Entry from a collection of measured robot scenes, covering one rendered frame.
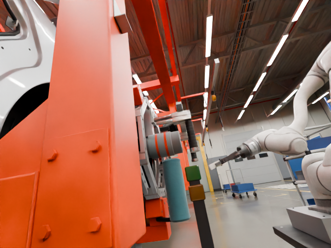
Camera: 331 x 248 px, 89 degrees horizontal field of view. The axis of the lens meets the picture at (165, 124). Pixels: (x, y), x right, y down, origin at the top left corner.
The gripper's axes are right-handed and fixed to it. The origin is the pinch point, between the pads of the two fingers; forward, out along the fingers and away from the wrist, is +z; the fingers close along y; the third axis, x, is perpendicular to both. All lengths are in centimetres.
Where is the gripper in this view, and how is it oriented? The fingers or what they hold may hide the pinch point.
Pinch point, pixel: (215, 165)
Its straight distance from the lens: 101.8
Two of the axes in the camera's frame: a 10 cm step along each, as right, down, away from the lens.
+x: 4.1, 8.4, -3.5
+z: -9.1, 4.1, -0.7
